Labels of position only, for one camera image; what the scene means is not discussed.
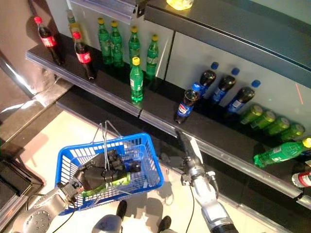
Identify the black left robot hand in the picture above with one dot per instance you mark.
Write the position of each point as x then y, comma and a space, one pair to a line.
94, 178

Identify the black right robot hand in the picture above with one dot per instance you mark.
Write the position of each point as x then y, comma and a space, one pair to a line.
188, 153

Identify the blue plastic shopping basket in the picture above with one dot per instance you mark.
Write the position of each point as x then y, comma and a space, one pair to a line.
158, 180

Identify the Pepsi cola bottle blue cap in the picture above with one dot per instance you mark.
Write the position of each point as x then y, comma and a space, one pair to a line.
184, 110
136, 167
226, 83
243, 94
207, 77

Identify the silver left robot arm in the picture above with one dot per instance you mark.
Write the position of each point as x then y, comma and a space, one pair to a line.
43, 213

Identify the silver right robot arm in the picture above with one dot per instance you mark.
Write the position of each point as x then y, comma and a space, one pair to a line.
209, 201

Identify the green bottle in basket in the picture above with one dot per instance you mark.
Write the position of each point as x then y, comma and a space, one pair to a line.
121, 179

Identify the green drink can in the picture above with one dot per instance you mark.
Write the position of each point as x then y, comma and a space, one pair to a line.
252, 112
294, 131
264, 119
278, 125

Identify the silver left robot leg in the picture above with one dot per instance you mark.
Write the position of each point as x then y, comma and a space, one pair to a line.
107, 224

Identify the black metal floor stand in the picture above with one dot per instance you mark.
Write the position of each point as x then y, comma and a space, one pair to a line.
14, 179

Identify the clear water bottle red label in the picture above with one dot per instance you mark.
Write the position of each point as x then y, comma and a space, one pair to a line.
302, 179

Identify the Coca-Cola bottle red cap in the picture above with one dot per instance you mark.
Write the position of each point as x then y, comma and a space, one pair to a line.
83, 57
48, 41

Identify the large yellow tea bottle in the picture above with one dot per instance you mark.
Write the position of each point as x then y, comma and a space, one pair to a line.
179, 4

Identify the small yellow tea bottle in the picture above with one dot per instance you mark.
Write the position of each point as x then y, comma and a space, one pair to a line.
74, 28

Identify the black shelf with clear rail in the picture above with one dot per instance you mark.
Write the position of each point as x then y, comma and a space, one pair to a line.
243, 189
218, 131
97, 109
306, 201
109, 80

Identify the grey metal shelf without rail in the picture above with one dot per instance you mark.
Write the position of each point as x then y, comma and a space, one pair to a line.
218, 21

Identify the grey shelf with clear rail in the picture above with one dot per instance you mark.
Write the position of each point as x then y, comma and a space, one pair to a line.
102, 9

